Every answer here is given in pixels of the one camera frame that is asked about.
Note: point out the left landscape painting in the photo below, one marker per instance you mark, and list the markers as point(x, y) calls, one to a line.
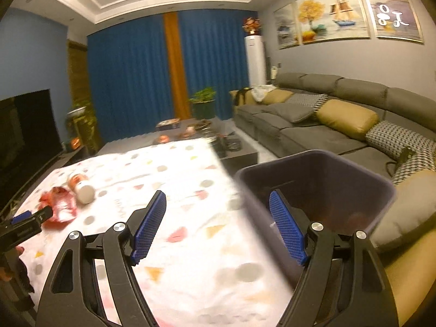
point(285, 25)

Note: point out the green potted plant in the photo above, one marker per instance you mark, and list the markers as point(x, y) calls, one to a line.
point(202, 104)

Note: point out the blue curtain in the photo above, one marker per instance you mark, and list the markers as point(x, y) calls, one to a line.
point(129, 75)

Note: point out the orange curtain strip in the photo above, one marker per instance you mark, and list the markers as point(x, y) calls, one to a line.
point(177, 74)

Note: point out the black television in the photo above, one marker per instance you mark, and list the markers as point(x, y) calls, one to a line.
point(29, 141)

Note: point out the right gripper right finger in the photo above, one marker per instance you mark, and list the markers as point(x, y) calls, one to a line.
point(292, 225)

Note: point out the far patterned cushion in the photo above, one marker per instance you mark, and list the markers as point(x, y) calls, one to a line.
point(314, 102)

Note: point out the black white patterned cushion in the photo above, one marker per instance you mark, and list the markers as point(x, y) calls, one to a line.
point(411, 151)

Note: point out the dark coffee table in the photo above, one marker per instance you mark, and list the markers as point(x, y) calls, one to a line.
point(219, 139)

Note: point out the patterned white tablecloth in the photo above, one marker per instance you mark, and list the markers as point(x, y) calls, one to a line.
point(207, 266)

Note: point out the magazine box on table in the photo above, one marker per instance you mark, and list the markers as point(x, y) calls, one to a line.
point(168, 124)

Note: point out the red snack wrapper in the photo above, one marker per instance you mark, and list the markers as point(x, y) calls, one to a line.
point(63, 205)

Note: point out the sailboat tree painting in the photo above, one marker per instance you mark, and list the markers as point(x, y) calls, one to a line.
point(331, 20)

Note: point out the white standing air conditioner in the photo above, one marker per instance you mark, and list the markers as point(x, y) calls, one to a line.
point(255, 60)

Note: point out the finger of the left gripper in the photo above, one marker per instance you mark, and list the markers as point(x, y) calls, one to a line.
point(40, 216)

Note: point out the yellow cushion far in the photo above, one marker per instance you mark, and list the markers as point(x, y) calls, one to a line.
point(277, 96)

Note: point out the person's left hand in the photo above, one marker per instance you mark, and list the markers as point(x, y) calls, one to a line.
point(6, 272)

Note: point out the yellow cushion middle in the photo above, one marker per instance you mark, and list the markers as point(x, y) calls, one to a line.
point(350, 119)

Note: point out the beige cushion near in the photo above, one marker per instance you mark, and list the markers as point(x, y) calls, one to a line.
point(410, 216)

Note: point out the orange flower decoration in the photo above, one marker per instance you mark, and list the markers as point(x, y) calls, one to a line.
point(252, 26)

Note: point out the grey sectional sofa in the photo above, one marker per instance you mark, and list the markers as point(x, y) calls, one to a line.
point(410, 268)

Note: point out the plant on wooden stand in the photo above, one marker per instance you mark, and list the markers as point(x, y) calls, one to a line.
point(83, 123)

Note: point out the grey plastic trash bin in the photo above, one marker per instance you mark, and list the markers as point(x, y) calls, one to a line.
point(327, 190)

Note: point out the yellow cushion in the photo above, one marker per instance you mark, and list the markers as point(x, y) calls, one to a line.
point(350, 119)
point(277, 96)

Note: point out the right framed painting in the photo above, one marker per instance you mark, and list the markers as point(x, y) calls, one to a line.
point(395, 19)

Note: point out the white cloth on sofa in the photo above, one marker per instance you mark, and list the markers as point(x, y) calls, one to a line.
point(259, 92)

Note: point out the grey cushion on seat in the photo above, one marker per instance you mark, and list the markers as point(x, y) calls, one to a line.
point(293, 113)

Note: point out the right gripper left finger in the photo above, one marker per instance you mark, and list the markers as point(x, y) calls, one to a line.
point(143, 225)

